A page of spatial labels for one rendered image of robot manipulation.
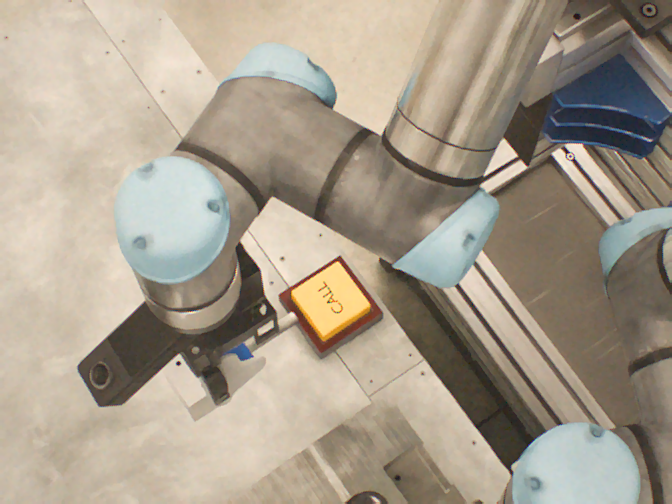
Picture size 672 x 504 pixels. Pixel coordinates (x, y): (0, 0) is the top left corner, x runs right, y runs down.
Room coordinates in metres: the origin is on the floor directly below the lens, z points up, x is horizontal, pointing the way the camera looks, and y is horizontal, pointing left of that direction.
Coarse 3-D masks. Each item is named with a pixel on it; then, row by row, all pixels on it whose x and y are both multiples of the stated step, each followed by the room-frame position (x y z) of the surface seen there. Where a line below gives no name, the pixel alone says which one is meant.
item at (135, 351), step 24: (144, 312) 0.33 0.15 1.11; (120, 336) 0.31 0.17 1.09; (144, 336) 0.31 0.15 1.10; (168, 336) 0.31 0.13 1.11; (192, 336) 0.31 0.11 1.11; (96, 360) 0.30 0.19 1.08; (120, 360) 0.29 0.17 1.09; (144, 360) 0.29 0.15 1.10; (168, 360) 0.29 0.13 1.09; (96, 384) 0.28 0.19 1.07; (120, 384) 0.28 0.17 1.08; (144, 384) 0.28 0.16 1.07
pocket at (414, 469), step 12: (408, 456) 0.27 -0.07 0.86; (420, 456) 0.26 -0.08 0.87; (384, 468) 0.25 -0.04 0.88; (396, 468) 0.25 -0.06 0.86; (408, 468) 0.25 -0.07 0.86; (420, 468) 0.25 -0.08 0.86; (432, 468) 0.25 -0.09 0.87; (396, 480) 0.24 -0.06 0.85; (408, 480) 0.24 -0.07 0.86; (420, 480) 0.24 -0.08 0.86; (432, 480) 0.24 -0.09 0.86; (444, 480) 0.24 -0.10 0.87; (408, 492) 0.23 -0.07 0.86; (420, 492) 0.23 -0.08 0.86; (432, 492) 0.23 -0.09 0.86; (444, 492) 0.23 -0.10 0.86
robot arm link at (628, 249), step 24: (648, 216) 0.35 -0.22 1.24; (600, 240) 0.35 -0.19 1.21; (624, 240) 0.34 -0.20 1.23; (648, 240) 0.33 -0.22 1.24; (624, 264) 0.32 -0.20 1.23; (648, 264) 0.31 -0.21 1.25; (624, 288) 0.30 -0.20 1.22; (648, 288) 0.29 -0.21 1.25; (624, 312) 0.29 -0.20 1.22; (648, 312) 0.28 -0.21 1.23; (624, 336) 0.27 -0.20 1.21; (648, 336) 0.27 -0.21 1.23; (648, 360) 0.25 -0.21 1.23
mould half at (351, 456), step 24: (384, 408) 0.31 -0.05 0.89; (336, 432) 0.28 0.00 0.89; (360, 432) 0.28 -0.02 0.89; (384, 432) 0.28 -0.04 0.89; (408, 432) 0.28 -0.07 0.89; (312, 456) 0.26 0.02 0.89; (336, 456) 0.26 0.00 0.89; (360, 456) 0.26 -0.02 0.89; (384, 456) 0.26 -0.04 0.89; (264, 480) 0.24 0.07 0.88; (288, 480) 0.24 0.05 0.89; (312, 480) 0.24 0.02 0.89; (336, 480) 0.24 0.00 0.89; (360, 480) 0.24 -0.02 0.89; (384, 480) 0.24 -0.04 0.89
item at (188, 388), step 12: (288, 324) 0.37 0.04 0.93; (276, 336) 0.36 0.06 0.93; (240, 348) 0.35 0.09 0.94; (252, 348) 0.35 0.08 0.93; (180, 360) 0.33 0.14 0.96; (168, 372) 0.32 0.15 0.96; (180, 372) 0.32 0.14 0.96; (180, 384) 0.31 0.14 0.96; (192, 384) 0.31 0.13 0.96; (180, 396) 0.30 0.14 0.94; (192, 396) 0.30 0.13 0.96; (204, 396) 0.30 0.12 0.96; (192, 408) 0.29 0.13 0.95; (204, 408) 0.30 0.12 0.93
